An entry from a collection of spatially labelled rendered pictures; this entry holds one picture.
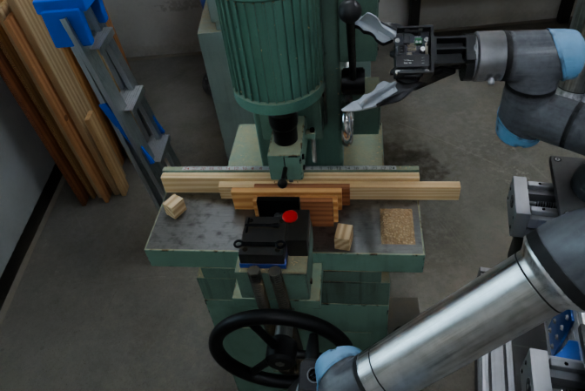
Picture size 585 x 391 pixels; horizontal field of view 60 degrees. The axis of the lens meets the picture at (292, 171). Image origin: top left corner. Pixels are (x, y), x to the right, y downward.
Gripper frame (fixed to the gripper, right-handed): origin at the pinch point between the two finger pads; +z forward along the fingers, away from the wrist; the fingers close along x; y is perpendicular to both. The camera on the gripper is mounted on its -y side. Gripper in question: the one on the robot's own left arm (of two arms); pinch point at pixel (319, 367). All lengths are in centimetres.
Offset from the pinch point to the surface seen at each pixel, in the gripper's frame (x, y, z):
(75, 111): -117, -35, 127
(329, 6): 1, -63, 30
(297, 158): -5.4, -33.4, 21.2
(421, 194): 20.7, -22.7, 32.4
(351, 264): 5.2, -10.4, 21.5
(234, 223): -20.8, -17.7, 26.3
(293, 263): -5.3, -15.0, 10.5
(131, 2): -142, -94, 248
